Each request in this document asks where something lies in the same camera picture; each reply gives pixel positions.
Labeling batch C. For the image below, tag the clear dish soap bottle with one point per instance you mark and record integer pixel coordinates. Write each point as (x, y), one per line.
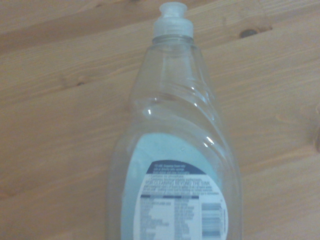
(172, 125)

